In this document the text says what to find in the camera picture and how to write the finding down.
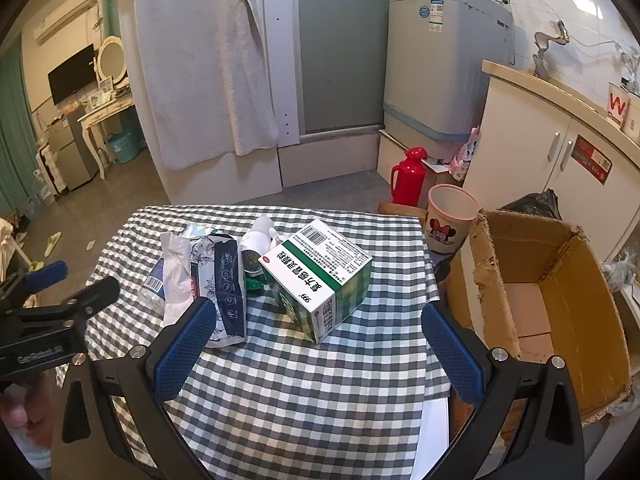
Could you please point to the grey white checked tablecloth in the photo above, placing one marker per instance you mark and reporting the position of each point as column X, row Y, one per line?
column 300, row 385

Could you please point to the white air conditioner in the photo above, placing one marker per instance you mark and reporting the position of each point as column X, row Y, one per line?
column 65, row 15

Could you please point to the green white medicine box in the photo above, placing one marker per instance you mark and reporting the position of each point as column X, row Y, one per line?
column 320, row 270

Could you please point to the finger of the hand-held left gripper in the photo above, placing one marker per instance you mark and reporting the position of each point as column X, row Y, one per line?
column 92, row 295
column 47, row 272

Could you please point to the red thermos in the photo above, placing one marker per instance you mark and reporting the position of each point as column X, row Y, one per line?
column 410, row 175

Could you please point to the brown cardboard box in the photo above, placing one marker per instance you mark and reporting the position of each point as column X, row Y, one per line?
column 575, row 310

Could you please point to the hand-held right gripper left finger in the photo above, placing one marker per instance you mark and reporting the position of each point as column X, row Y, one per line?
column 185, row 345

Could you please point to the white dressing table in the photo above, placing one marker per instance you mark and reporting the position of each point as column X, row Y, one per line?
column 105, row 110

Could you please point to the white paper cup red print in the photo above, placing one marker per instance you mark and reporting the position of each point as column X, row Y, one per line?
column 618, row 105

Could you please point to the pink waste bin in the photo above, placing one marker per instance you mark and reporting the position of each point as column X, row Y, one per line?
column 445, row 230

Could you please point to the teal curtain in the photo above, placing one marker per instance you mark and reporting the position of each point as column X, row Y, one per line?
column 15, row 135

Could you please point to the white plastic bottle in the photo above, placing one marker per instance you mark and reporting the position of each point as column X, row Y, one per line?
column 261, row 227

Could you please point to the pink patterned bag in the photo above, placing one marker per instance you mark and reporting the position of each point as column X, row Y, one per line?
column 465, row 155

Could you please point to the small grey fridge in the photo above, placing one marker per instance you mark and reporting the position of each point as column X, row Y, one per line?
column 70, row 155

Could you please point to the green slipper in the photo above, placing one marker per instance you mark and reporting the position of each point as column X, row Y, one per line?
column 52, row 245
column 36, row 265

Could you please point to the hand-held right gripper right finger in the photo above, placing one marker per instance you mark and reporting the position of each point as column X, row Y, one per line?
column 452, row 355

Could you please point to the person's left hand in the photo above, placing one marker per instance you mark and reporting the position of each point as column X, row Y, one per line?
column 20, row 410

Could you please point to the black television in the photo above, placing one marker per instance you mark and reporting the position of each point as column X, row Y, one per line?
column 70, row 77

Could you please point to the grey washing machine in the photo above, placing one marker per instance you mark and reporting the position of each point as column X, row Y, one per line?
column 430, row 70

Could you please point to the green wrapper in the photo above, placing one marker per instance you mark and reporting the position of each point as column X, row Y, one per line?
column 256, row 286

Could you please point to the cream kitchen cabinet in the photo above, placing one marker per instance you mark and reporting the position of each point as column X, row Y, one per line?
column 525, row 120

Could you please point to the teal basket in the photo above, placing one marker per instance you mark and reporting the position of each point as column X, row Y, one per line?
column 122, row 147

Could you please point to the white towel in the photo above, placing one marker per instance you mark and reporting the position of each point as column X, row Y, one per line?
column 190, row 60

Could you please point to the brown cardboard piece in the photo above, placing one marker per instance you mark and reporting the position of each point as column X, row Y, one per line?
column 400, row 209

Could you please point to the metal faucet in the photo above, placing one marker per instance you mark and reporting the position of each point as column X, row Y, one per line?
column 540, row 40

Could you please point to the frosted glass door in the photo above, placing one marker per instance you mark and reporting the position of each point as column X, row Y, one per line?
column 340, row 60

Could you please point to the clear plastic bag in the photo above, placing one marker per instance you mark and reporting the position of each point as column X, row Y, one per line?
column 620, row 270

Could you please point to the black trash bag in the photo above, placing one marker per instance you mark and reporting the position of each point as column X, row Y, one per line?
column 537, row 205

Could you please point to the round white mirror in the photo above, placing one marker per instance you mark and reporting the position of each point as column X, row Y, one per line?
column 112, row 57

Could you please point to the blue floral tissue pack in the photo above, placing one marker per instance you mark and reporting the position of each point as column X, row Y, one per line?
column 195, row 230

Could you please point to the clear plastic bottle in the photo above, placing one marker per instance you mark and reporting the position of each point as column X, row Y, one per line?
column 154, row 285

